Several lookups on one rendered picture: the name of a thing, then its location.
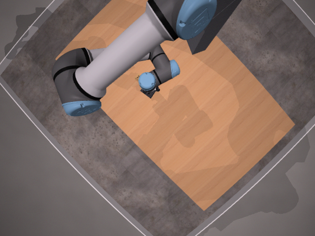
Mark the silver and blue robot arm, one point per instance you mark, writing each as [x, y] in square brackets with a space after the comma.
[81, 76]

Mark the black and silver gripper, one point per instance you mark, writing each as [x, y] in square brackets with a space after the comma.
[150, 94]

